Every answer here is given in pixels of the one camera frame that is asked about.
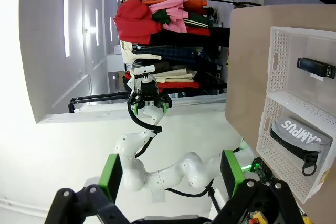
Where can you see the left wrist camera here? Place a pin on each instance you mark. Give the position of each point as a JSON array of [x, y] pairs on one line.
[[144, 69]]

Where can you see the pink sweater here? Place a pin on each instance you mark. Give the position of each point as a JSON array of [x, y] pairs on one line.
[[170, 14]]

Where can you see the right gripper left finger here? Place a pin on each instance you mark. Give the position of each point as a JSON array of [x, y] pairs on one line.
[[113, 176]]

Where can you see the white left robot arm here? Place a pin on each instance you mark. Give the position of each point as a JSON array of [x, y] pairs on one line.
[[189, 166]]

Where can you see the black metal frame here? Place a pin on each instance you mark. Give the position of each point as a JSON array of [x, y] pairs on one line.
[[99, 96]]

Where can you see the red hoodie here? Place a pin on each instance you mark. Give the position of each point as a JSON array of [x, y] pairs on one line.
[[136, 22]]

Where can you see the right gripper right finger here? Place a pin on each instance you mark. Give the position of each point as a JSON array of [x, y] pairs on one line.
[[228, 174]]

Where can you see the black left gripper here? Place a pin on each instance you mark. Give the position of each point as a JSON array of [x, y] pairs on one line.
[[150, 90]]

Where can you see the long ceiling light strip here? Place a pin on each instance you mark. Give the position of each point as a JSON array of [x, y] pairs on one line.
[[66, 24], [96, 27]]

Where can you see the grey CAMPUS pencil case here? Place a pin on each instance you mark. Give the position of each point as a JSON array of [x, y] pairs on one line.
[[296, 132]]

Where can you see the black stapler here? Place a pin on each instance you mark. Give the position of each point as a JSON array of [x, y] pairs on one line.
[[315, 68]]

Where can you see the yellow emergency stop button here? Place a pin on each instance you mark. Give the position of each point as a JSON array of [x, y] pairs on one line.
[[256, 217]]

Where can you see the white perforated plastic basket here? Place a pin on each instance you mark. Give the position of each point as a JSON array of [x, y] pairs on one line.
[[278, 51], [278, 161]]

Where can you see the clothes rack with colourful garments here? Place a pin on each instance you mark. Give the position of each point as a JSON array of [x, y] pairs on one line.
[[183, 51]]

